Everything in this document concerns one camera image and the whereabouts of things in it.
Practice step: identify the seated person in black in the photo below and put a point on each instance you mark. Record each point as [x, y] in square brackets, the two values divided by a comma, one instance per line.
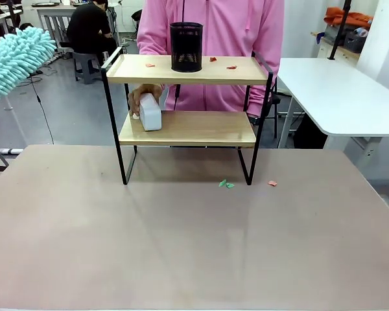
[87, 29]

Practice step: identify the grey stool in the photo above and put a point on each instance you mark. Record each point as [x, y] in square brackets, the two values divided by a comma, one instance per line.
[86, 64]

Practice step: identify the person's right hand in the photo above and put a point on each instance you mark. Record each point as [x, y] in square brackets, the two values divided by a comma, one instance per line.
[146, 90]

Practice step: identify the white rectangular speaker box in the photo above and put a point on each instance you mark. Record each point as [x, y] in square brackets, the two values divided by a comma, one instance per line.
[150, 116]

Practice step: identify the black stand pole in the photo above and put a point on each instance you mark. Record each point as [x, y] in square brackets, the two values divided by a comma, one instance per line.
[342, 26]

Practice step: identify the two-tier wooden black-frame shelf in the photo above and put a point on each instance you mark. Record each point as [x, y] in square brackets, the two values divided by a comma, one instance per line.
[188, 76]

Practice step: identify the orange cloth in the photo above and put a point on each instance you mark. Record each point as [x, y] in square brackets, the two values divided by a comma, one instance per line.
[347, 17]

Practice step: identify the person's right forearm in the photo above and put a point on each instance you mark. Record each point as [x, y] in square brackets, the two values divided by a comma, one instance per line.
[149, 45]

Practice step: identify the person's left forearm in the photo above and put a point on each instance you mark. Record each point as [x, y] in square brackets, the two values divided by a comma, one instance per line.
[257, 97]

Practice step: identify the white desk with grey legs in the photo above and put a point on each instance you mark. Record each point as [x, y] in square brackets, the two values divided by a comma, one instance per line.
[52, 13]

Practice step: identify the white floor power strip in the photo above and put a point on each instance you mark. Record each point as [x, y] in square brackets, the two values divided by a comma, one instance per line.
[11, 151]

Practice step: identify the large white side table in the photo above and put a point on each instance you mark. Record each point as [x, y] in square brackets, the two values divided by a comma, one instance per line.
[327, 90]

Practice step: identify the black storage crate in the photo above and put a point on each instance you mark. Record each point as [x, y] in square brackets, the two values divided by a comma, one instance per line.
[355, 42]

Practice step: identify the pink-red paper scrap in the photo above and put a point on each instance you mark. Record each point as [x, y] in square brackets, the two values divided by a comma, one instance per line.
[272, 183]

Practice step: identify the salmon paper scrap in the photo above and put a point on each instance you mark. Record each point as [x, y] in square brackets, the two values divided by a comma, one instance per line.
[150, 65]

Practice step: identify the teal chenille duster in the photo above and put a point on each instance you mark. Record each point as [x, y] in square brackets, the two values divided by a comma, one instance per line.
[16, 61]

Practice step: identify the black tripod pole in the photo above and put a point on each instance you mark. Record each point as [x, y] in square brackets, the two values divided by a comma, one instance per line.
[11, 13]

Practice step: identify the black chair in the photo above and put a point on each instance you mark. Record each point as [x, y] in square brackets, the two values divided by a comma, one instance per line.
[274, 103]

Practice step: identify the person in pink hoodie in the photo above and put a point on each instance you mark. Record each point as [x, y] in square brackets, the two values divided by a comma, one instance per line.
[227, 32]

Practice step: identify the black mesh pen cup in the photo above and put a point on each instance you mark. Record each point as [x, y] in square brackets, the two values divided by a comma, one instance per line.
[185, 48]

